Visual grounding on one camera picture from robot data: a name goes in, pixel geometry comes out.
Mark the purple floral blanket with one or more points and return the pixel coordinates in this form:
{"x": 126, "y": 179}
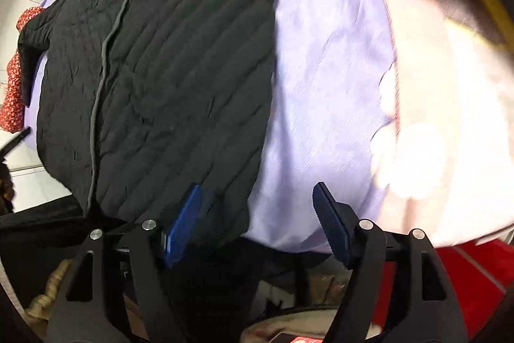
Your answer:
{"x": 321, "y": 86}

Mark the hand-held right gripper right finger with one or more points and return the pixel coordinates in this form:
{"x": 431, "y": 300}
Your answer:
{"x": 331, "y": 224}

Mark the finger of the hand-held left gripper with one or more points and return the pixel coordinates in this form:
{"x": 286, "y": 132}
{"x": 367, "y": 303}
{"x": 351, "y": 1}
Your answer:
{"x": 17, "y": 140}

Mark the red floral cloth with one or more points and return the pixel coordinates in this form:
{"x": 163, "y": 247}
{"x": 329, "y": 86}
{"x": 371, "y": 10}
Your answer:
{"x": 14, "y": 102}

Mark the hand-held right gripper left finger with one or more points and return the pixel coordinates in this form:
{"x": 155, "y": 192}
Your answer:
{"x": 185, "y": 224}

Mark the pink blanket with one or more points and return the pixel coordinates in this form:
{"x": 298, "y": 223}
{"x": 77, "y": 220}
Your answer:
{"x": 449, "y": 86}

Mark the black quilted jacket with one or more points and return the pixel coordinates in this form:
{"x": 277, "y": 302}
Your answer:
{"x": 160, "y": 65}

